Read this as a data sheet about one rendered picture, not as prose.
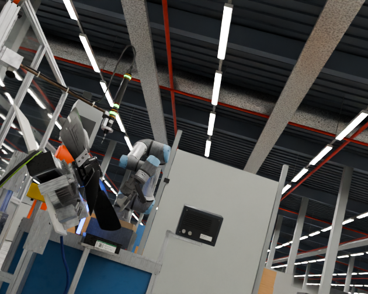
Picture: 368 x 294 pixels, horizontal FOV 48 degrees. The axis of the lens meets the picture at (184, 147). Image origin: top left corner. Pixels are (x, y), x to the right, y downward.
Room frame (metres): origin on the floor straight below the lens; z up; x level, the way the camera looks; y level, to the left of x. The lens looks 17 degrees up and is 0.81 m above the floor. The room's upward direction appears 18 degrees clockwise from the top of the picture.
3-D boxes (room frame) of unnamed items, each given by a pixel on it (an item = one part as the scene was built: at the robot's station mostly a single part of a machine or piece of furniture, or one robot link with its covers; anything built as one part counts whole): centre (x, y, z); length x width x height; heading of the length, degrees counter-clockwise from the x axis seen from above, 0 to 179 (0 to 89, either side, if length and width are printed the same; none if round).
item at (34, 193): (2.67, 0.75, 1.02); 0.16 x 0.10 x 0.11; 90
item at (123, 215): (2.99, 0.28, 1.09); 0.15 x 0.15 x 0.10
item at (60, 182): (1.96, 0.52, 1.03); 0.15 x 0.10 x 0.14; 90
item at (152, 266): (2.67, 0.35, 0.82); 0.90 x 0.04 x 0.08; 90
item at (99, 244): (2.51, 0.28, 0.84); 0.22 x 0.17 x 0.07; 105
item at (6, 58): (1.95, 0.96, 1.54); 0.10 x 0.07 x 0.08; 125
